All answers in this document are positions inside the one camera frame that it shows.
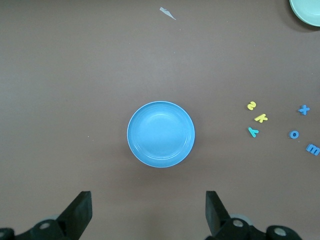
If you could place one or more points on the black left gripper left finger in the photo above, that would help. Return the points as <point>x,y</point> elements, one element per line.
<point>75,215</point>

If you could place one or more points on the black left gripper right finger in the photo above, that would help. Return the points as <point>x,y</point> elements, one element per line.
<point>217,220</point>

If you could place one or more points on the teal foam letter y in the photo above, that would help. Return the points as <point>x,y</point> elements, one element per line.
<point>253,132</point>

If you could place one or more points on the yellow foam letter k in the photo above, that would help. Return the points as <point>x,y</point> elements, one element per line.
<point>260,118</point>

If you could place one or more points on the yellow foam letter s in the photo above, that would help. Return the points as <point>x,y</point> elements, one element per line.
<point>251,106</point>

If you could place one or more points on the blue plate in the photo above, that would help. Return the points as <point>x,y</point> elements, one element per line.
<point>160,135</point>

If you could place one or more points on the blue foam letter o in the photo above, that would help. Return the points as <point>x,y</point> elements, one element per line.
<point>290,134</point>

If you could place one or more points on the blue foam letter m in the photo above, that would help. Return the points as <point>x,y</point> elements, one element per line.
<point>312,149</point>

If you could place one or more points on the blue foam letter x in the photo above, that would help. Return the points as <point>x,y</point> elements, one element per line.
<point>304,109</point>

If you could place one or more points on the brown table cover sheet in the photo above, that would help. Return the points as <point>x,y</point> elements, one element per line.
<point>50,75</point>

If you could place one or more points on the white tape scrap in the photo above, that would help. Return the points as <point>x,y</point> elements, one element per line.
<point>167,12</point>

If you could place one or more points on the pale green plate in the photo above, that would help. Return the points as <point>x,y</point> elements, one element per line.
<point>307,12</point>

